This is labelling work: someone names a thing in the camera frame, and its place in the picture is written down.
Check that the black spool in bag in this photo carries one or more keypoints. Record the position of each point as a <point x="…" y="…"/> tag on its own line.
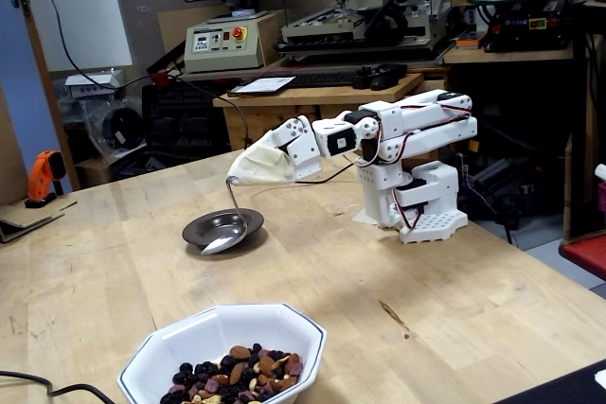
<point x="123" y="127"/>

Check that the white board panel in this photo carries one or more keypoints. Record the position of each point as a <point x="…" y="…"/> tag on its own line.
<point x="85" y="6"/>

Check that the black storage case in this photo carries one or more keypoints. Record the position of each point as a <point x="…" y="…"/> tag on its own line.
<point x="180" y="115"/>

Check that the bent metal spoon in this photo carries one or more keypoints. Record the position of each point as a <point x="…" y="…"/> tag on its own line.
<point x="222" y="243"/>

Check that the beige control box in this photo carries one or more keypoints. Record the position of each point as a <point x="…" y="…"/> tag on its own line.
<point x="222" y="56"/>

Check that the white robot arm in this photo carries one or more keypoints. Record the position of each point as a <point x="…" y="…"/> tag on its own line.
<point x="426" y="129"/>

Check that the black keyboard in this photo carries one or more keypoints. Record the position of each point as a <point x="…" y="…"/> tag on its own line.
<point x="326" y="78"/>

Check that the flat cardboard pieces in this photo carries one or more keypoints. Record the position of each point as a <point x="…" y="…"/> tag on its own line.
<point x="23" y="217"/>

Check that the white printed sheet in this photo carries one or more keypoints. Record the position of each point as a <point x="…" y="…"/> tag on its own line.
<point x="265" y="85"/>

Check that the beige masking tape strip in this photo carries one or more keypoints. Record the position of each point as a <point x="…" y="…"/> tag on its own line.
<point x="363" y="217"/>

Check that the red chair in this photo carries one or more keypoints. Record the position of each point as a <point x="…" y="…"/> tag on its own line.
<point x="589" y="252"/>

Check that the black handheld device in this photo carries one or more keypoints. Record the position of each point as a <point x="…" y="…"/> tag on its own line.
<point x="383" y="77"/>

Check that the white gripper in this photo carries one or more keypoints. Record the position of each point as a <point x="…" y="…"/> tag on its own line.
<point x="303" y="154"/>

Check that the white octagonal bowl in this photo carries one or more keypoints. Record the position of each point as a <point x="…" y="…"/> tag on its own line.
<point x="199" y="338"/>

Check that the beige masking tape wrap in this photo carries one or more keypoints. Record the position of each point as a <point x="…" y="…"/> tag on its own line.
<point x="260" y="163"/>

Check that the wooden desk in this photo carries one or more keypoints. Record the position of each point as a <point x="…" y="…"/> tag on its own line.
<point x="265" y="113"/>

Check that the nut and dried fruit mix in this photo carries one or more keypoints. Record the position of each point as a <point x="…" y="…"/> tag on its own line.
<point x="265" y="366"/>

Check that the black scroll saw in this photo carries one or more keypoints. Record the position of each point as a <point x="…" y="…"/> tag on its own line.
<point x="521" y="25"/>

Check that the orange black hand tool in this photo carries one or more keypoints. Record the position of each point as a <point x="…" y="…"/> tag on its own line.
<point x="42" y="172"/>

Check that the wooden side table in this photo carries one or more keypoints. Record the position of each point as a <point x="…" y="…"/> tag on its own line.
<point x="511" y="56"/>

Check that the robot controller circuit board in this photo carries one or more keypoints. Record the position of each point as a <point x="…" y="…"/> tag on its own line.
<point x="461" y="167"/>

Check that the dark brown metal plate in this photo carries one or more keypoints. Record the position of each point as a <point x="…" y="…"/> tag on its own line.
<point x="208" y="226"/>

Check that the red connector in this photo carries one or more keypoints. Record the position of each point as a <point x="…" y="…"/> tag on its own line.
<point x="160" y="79"/>

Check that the orange book stack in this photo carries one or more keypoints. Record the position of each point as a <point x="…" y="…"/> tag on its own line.
<point x="471" y="43"/>

